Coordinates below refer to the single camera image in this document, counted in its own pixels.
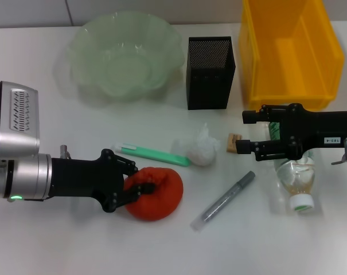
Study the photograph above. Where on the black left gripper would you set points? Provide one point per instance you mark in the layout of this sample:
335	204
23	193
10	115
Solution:
81	177

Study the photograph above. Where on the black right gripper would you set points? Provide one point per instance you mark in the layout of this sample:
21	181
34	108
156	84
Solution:
311	129

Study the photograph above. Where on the red-orange orange fruit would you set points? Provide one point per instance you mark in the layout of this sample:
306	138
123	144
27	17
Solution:
161	200

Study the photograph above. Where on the clear green-label plastic bottle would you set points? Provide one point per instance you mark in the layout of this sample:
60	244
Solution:
296	177

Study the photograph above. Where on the white paper ball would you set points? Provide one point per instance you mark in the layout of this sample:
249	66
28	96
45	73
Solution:
200	151

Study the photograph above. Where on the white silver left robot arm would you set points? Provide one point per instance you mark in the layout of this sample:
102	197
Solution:
27	174

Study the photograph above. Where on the tan eraser block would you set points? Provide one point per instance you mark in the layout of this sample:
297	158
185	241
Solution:
232	143

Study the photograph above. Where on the black mesh pen holder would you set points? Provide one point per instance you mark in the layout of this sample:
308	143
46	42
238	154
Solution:
207	86

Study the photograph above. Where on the grey marker pen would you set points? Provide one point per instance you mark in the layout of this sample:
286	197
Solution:
225	200

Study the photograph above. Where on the pale green glass fruit bowl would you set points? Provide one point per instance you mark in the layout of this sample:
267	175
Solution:
124	66

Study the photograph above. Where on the yellow plastic storage bin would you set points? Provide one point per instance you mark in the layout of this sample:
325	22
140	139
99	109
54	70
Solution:
290	57

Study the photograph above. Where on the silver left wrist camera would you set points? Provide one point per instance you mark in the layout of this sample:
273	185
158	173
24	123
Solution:
18	114

